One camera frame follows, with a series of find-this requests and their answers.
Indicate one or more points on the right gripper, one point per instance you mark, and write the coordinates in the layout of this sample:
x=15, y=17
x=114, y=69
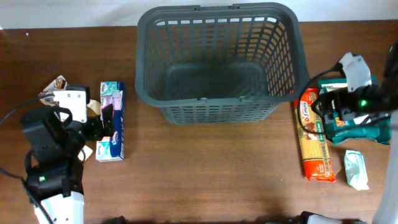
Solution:
x=344, y=104

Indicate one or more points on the crumpled brown paper bag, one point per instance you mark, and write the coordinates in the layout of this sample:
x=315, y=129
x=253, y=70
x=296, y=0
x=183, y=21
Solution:
x=47, y=94
x=85, y=153

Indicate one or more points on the crumpled brown paper bag upper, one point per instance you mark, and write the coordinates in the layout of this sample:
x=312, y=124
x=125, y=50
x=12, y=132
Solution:
x=47, y=94

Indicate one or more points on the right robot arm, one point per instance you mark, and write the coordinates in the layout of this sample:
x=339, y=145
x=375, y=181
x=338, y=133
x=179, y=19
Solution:
x=386, y=93

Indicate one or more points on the blue tissue multipack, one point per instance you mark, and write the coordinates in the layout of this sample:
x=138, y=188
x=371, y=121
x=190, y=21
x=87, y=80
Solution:
x=112, y=148

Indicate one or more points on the crumpled brown paper bag lower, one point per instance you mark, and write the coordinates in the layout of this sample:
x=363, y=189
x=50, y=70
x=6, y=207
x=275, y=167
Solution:
x=85, y=153

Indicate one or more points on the grey plastic basket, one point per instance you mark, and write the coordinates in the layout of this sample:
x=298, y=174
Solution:
x=219, y=64

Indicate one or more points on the small teal wipes packet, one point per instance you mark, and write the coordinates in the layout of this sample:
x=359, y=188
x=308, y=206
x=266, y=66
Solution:
x=355, y=170

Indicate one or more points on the green food bag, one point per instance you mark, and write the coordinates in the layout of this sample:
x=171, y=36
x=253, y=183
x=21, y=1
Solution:
x=357, y=133

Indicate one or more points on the orange spaghetti packet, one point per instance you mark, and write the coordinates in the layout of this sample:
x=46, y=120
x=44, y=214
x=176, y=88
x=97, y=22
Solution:
x=314, y=149

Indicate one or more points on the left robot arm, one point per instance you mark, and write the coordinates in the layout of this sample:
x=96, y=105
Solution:
x=54, y=170

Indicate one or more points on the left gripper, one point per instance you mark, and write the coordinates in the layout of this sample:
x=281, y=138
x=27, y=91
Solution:
x=96, y=130

